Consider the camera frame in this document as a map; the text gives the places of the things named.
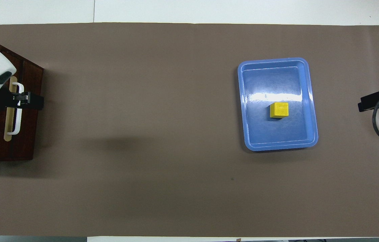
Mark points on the yellow cube block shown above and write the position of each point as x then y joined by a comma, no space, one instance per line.
279,110

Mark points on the brown paper table mat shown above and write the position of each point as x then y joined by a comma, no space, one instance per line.
176,185

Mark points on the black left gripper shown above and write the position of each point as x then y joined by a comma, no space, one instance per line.
3,102

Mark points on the dark wood drawer cabinet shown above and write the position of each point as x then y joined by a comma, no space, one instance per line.
32,134

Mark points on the blue plastic tray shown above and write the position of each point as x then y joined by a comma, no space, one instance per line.
277,80

